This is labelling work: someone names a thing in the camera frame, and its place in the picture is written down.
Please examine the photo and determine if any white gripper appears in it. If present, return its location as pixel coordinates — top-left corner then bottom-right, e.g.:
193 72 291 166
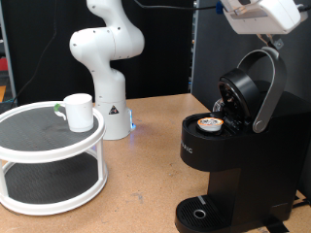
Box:
223 0 309 50

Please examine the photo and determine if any black Keurig coffee machine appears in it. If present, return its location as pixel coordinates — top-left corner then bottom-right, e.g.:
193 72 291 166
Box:
174 46 311 233

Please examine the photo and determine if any black power cord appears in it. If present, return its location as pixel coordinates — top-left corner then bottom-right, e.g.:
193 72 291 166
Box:
291 193 311 209

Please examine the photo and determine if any thin black hanging cable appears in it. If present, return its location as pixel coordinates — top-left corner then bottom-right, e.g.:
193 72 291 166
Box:
15 0 58 102

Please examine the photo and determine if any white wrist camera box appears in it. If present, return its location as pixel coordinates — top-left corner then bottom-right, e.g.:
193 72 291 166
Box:
220 0 265 16

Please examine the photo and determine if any grey metal frame post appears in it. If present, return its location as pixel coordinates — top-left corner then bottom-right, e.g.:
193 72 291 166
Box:
0 0 17 104

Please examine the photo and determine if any orange background object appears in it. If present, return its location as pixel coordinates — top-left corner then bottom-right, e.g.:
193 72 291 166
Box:
0 84 8 103

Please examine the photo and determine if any black camera cable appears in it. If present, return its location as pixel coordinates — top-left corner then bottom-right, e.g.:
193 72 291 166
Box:
133 0 311 15

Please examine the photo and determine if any white two tier turntable rack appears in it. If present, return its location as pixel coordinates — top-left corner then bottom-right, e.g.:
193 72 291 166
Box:
0 100 109 216

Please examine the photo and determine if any white mug with green mark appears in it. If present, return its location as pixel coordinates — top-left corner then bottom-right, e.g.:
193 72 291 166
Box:
52 92 95 133

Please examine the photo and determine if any orange rimmed coffee pod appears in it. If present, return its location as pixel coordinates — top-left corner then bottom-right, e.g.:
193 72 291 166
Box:
196 116 225 133

